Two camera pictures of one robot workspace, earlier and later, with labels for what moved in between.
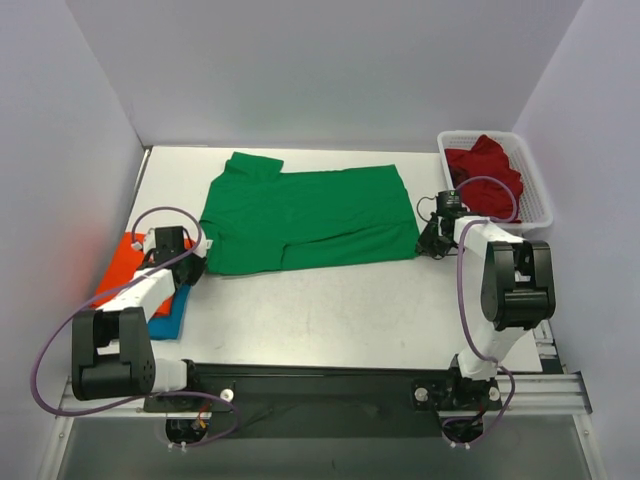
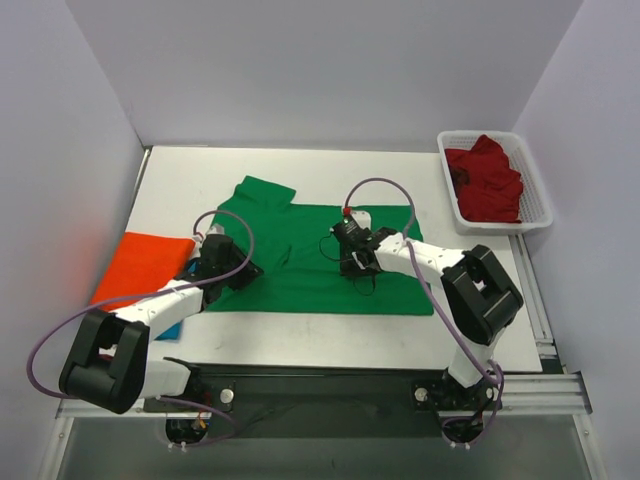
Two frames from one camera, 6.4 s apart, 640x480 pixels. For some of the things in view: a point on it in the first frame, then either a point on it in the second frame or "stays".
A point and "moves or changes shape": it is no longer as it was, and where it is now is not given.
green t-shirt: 257,216 moves or changes shape
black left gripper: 193,270 → 245,267
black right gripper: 430,241 → 351,265
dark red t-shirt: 483,197 stays
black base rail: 253,401 stays
